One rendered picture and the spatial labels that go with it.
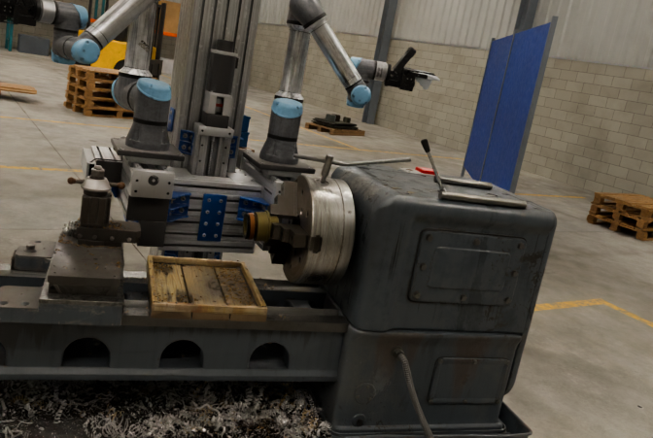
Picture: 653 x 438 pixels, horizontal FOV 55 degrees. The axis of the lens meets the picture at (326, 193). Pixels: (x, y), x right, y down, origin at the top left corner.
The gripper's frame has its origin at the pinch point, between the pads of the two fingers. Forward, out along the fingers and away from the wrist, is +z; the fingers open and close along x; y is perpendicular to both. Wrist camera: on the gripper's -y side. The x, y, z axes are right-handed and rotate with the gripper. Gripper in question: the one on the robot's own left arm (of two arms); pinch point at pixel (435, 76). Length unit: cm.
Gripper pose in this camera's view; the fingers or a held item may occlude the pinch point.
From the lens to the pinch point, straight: 260.6
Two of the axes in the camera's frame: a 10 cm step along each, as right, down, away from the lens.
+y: -1.8, 9.2, 3.4
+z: 9.8, 1.6, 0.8
